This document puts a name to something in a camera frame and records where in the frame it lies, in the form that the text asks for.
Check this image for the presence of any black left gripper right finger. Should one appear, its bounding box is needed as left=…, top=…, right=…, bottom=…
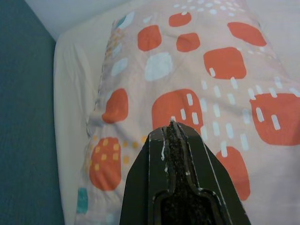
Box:
left=173, top=121, right=252, bottom=225

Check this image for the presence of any dark teal padded headboard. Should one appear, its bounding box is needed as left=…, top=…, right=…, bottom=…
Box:
left=0, top=0, right=65, bottom=225

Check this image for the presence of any pink pillow with orange patches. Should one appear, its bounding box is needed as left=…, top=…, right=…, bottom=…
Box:
left=75, top=0, right=300, bottom=225

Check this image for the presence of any bed mattress with cream sheet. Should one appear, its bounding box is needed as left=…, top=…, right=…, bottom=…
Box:
left=53, top=0, right=300, bottom=225

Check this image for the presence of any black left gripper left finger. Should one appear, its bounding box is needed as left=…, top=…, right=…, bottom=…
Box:
left=119, top=120, right=182, bottom=225

